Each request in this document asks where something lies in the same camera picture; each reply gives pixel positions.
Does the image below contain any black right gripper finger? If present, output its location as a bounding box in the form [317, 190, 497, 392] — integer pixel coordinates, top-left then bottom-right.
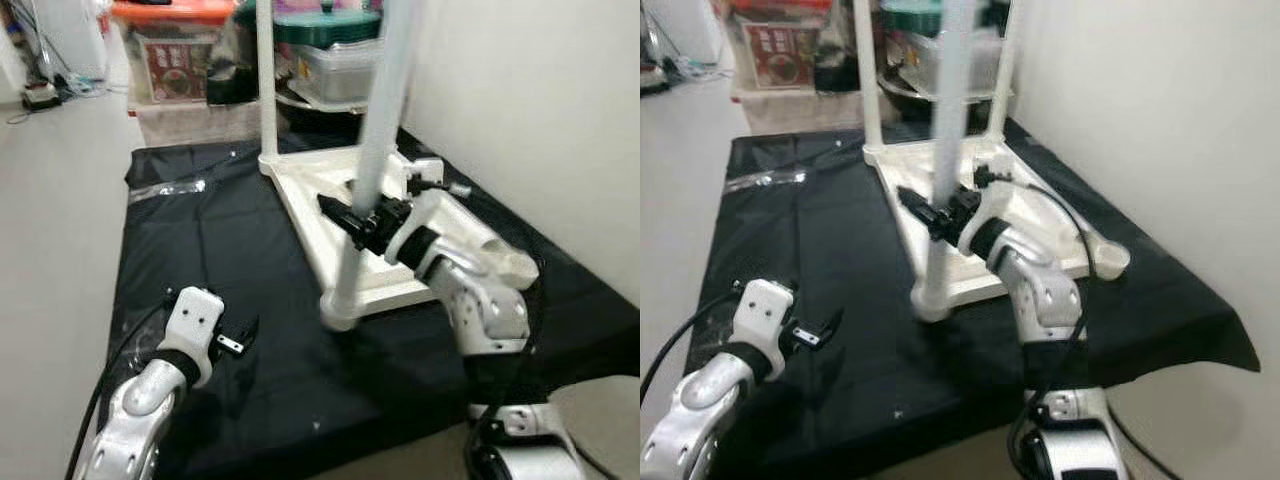
[895, 185, 947, 229]
[315, 193, 371, 239]

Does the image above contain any white plastic children table top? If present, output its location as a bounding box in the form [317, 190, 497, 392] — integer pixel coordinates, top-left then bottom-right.
[862, 135, 1132, 322]
[258, 148, 542, 332]

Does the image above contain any black tablecloth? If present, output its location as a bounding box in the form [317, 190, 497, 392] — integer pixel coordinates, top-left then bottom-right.
[105, 125, 640, 480]
[690, 115, 1262, 480]

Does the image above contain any black wok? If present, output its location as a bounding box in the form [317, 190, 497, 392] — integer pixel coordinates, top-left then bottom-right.
[280, 95, 373, 137]

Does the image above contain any clear plastic food container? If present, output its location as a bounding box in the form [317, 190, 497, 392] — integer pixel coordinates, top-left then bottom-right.
[295, 40, 389, 107]
[903, 30, 1007, 97]

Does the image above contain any clear tape strip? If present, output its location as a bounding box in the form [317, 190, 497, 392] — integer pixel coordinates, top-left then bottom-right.
[725, 170, 807, 194]

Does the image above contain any dark plastic bag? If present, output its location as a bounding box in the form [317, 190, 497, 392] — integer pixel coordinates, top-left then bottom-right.
[815, 5, 862, 94]
[205, 8, 263, 107]

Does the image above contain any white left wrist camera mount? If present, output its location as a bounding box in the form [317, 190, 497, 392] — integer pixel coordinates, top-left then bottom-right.
[160, 287, 227, 387]
[730, 278, 799, 377]

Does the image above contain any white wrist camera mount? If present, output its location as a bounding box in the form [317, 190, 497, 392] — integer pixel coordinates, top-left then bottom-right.
[385, 158, 448, 267]
[955, 164, 1018, 253]
[730, 278, 799, 377]
[160, 287, 227, 387]

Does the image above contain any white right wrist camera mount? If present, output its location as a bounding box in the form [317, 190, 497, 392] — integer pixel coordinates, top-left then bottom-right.
[955, 164, 1018, 253]
[385, 158, 448, 267]

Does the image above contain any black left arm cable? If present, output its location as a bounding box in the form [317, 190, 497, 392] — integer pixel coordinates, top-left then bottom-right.
[640, 290, 747, 403]
[65, 300, 173, 480]

